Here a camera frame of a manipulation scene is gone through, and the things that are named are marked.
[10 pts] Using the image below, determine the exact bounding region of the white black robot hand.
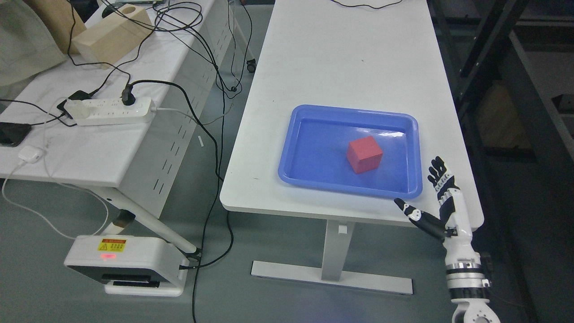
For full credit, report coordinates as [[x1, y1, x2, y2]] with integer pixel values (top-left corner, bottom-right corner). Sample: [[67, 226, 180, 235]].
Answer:
[[394, 156, 481, 270]]

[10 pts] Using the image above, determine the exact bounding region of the pink cube block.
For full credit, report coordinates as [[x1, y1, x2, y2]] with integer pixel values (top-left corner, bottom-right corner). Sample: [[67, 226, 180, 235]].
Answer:
[[346, 135, 384, 174]]

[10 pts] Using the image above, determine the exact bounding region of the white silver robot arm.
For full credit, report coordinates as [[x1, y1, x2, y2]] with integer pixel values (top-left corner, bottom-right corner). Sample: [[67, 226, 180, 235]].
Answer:
[[446, 261, 500, 323]]

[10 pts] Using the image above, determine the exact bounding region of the blue plastic tray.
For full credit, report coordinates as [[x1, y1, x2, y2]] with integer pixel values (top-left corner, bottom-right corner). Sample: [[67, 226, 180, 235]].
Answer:
[[278, 105, 422, 200]]

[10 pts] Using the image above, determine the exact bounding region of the black metal left shelf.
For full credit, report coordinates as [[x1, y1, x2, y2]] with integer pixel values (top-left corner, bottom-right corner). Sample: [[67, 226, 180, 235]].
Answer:
[[428, 0, 573, 323]]

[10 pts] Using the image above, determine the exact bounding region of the wooden block box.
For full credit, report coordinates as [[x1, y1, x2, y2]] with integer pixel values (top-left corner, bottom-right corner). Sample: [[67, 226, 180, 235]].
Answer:
[[72, 4, 152, 70]]

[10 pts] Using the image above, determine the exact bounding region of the white floor base unit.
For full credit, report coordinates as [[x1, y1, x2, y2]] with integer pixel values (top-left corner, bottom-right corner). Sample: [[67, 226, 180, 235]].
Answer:
[[64, 235, 189, 297]]

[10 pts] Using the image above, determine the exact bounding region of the white side desk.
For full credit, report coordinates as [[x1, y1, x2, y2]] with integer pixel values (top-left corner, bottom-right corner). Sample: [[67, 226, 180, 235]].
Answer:
[[1, 0, 241, 255]]

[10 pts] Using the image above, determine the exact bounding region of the white power strip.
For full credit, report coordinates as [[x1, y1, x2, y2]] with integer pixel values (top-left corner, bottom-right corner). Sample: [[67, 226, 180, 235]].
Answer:
[[64, 97, 154, 126]]

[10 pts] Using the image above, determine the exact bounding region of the white charger adapter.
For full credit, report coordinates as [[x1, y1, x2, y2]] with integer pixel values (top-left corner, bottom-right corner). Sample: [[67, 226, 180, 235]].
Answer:
[[18, 145, 45, 164]]

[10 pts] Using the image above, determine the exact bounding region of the black smartphone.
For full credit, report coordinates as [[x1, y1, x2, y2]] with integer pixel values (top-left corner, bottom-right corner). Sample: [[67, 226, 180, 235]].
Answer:
[[0, 122, 33, 147]]

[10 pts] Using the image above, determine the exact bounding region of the black power cable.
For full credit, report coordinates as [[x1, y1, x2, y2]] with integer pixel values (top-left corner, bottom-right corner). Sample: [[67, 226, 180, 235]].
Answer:
[[122, 79, 235, 323]]

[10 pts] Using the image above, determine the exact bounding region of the white charging cable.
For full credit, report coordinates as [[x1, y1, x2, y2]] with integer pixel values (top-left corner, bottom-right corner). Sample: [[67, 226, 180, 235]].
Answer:
[[1, 161, 110, 240]]

